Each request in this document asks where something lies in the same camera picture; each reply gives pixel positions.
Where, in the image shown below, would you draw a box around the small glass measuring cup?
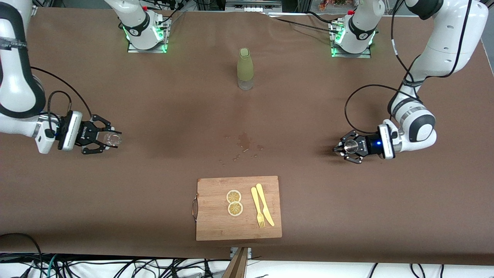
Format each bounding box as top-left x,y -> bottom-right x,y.
103,131 -> 123,148

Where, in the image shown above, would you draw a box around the yellow plastic fork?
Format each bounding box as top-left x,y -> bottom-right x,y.
251,187 -> 266,229

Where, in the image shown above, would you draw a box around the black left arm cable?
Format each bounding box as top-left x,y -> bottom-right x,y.
343,0 -> 473,134

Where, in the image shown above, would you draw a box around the grey power strip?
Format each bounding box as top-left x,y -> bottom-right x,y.
226,0 -> 282,13

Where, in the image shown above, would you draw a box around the teal cable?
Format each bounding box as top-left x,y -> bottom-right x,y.
46,254 -> 58,278

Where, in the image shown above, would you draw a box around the wooden board with metal handle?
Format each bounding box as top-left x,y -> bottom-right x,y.
192,176 -> 283,241

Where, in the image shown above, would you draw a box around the brown table cover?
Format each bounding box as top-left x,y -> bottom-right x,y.
0,7 -> 494,267

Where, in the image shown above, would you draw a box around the spilled liquid drops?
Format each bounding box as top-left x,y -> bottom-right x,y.
220,134 -> 265,166

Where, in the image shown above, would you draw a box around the camera mounting pole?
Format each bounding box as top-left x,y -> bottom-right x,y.
223,247 -> 249,278

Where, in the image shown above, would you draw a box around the yellow plastic knife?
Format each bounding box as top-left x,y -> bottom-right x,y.
256,183 -> 275,227

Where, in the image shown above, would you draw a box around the green sleeved glass bottle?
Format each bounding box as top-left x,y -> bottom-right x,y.
237,48 -> 254,91

